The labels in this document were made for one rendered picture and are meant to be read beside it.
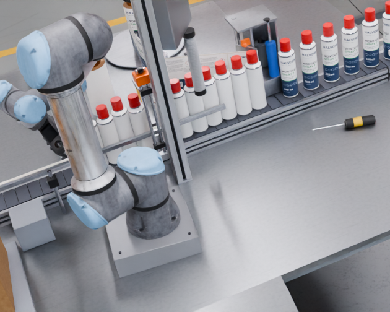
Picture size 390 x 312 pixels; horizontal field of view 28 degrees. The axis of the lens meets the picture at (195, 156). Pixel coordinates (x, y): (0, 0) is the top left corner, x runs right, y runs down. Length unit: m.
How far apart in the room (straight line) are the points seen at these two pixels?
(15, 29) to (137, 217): 3.45
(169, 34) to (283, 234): 0.62
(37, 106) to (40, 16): 3.36
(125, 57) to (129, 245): 1.00
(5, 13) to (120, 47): 2.73
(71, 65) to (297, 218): 0.79
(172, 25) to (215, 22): 0.98
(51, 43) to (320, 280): 1.47
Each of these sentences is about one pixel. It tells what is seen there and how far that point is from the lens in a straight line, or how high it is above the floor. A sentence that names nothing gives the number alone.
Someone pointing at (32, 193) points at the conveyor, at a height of 0.88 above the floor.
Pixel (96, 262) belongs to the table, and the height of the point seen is 0.83.
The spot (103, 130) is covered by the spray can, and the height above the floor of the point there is 1.02.
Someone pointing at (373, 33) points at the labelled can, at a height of 1.01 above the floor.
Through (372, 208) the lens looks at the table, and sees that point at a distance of 2.19.
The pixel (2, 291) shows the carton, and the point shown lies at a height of 0.93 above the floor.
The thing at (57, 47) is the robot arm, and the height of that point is 1.51.
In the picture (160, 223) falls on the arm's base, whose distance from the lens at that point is 2.09.
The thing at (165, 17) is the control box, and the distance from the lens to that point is 2.05.
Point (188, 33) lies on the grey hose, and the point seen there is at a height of 1.28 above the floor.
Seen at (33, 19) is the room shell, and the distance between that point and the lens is 5.46.
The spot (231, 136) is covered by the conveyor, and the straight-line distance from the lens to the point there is 2.48.
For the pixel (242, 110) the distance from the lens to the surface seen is 2.48.
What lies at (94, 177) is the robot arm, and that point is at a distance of 1.93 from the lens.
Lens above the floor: 2.34
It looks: 38 degrees down
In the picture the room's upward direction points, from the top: 12 degrees counter-clockwise
